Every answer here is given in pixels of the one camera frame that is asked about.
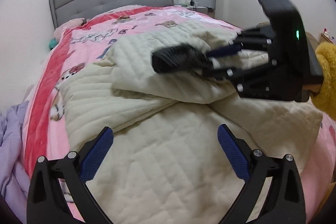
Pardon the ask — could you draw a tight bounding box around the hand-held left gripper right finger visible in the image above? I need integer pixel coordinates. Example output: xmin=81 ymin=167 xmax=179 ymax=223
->
xmin=217 ymin=124 xmax=307 ymax=224

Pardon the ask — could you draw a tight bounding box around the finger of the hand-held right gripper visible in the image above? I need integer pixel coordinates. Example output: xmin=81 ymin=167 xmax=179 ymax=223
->
xmin=199 ymin=55 xmax=275 ymax=100
xmin=207 ymin=25 xmax=275 ymax=59

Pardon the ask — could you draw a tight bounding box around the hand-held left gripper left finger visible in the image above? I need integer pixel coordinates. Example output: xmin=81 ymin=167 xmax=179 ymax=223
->
xmin=26 ymin=126 xmax=116 ymax=224

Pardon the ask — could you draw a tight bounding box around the cream quilted hooded jacket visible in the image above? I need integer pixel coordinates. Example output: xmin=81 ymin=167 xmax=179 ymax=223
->
xmin=64 ymin=21 xmax=324 ymax=224

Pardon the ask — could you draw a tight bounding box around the white grey nightstand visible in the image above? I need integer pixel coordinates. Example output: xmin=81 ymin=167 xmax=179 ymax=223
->
xmin=181 ymin=5 xmax=216 ymax=17

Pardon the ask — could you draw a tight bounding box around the purple puffer jacket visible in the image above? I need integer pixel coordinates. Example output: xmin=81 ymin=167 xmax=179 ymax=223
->
xmin=0 ymin=101 xmax=34 ymax=203

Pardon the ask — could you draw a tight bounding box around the pink printed blanket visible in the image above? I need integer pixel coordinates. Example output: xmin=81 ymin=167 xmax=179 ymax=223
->
xmin=24 ymin=5 xmax=336 ymax=216

